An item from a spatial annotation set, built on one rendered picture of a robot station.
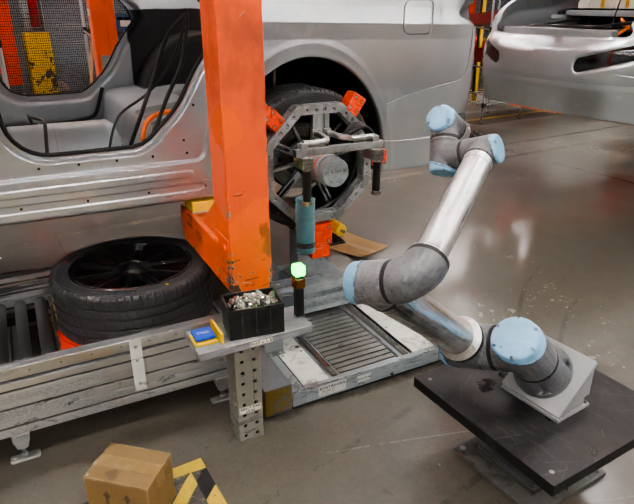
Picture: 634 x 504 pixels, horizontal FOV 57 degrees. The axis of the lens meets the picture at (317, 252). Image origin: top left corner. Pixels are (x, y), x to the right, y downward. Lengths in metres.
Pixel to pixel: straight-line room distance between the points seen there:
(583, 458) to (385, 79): 1.82
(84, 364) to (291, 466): 0.83
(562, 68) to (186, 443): 3.57
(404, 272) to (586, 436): 0.89
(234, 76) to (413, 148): 1.32
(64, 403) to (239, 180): 1.02
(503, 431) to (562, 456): 0.18
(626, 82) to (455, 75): 1.68
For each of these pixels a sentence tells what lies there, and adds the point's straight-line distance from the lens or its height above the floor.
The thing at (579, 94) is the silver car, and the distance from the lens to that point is 4.61.
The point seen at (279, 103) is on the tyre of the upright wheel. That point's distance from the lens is 2.63.
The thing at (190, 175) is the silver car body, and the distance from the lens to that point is 2.55.
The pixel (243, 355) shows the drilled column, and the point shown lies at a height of 0.38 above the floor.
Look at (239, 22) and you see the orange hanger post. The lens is 1.99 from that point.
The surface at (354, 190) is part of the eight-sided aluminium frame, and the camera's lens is 2.80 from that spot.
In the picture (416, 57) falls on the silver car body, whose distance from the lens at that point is 2.98.
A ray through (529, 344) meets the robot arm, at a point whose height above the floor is 0.59.
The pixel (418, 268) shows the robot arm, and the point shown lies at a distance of 1.43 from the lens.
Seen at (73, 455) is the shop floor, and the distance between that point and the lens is 2.43.
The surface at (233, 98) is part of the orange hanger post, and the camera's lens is 2.00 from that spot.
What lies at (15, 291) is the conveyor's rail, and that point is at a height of 0.31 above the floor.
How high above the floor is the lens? 1.52
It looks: 23 degrees down
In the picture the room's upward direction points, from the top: straight up
